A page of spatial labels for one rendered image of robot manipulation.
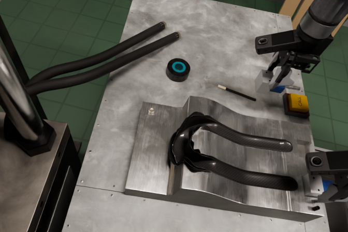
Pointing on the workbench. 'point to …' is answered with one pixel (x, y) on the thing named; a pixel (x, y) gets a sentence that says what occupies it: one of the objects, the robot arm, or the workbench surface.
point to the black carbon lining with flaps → (208, 164)
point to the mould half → (134, 188)
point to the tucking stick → (236, 92)
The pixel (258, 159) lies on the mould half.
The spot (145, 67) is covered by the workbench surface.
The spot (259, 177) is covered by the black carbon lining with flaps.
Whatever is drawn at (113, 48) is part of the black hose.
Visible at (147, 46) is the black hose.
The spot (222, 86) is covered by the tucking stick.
